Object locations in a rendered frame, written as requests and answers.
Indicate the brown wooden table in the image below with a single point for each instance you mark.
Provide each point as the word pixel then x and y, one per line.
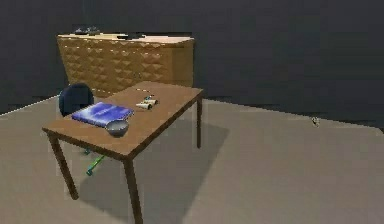
pixel 156 113

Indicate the small white and teal object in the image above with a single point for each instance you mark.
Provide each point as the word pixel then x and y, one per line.
pixel 147 103

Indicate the thin pale pencil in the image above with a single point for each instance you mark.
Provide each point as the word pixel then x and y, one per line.
pixel 143 90

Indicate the grey metal bowl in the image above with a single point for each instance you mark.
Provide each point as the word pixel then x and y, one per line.
pixel 117 127

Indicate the tan quilted chest of drawers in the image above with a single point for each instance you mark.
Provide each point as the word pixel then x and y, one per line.
pixel 126 63

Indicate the blue book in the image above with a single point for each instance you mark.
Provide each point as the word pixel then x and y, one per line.
pixel 101 113

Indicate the black flat object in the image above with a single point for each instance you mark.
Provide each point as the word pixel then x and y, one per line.
pixel 130 36

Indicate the dark blue office chair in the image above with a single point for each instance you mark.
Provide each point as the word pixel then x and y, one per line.
pixel 75 98

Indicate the small grey floor object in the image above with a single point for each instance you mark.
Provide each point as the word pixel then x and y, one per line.
pixel 315 121

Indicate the dark grey flat object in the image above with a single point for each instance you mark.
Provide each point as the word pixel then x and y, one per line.
pixel 86 31

